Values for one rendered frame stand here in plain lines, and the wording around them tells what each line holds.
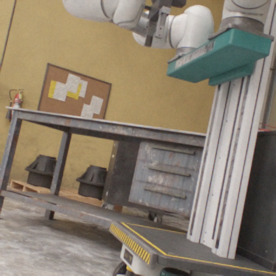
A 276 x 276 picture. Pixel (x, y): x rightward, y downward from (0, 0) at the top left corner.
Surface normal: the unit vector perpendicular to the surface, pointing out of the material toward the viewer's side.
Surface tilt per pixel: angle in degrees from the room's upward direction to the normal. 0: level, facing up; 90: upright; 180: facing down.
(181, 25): 87
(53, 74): 90
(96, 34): 90
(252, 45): 90
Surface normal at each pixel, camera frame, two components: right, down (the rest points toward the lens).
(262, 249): -0.95, -0.22
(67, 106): 0.52, 0.04
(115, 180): 0.18, -0.04
